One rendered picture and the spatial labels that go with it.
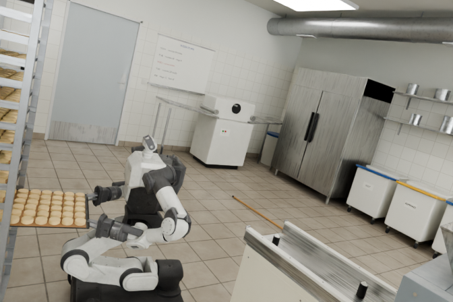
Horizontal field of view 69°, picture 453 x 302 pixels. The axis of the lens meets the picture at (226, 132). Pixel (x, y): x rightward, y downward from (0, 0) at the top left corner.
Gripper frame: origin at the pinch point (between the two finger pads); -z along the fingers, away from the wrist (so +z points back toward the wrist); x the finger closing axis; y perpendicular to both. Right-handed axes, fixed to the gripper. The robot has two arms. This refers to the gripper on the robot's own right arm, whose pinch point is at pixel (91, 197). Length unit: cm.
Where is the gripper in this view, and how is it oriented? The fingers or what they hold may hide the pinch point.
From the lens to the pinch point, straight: 214.9
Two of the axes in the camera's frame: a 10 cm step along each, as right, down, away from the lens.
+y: 7.8, 2.9, -5.5
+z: 5.7, 0.1, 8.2
